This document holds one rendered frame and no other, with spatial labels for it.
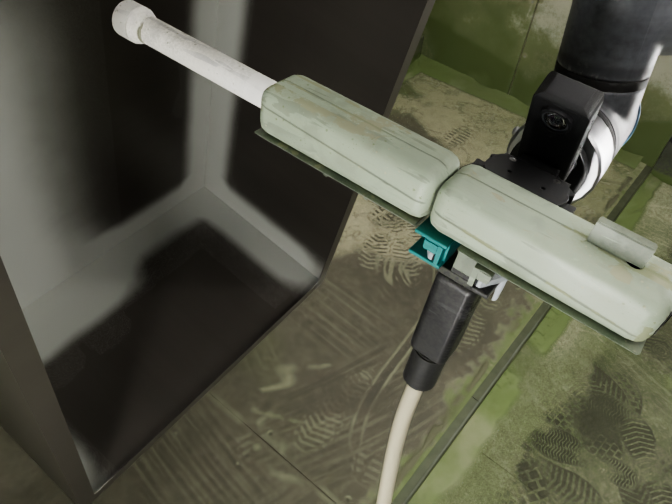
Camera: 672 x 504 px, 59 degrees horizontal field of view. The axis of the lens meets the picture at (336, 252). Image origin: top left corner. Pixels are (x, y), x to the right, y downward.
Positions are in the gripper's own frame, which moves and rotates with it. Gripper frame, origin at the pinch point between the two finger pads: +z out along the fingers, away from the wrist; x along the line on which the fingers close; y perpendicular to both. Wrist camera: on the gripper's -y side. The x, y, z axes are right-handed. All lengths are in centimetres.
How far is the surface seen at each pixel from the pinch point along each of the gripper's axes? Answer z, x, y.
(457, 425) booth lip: -63, -4, 101
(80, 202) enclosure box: -13, 66, 43
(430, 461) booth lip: -50, -3, 103
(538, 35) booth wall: -206, 48, 55
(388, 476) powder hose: 0.1, -2.1, 30.9
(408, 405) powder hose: -0.6, -0.8, 19.6
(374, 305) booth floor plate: -81, 34, 101
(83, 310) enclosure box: -8, 61, 63
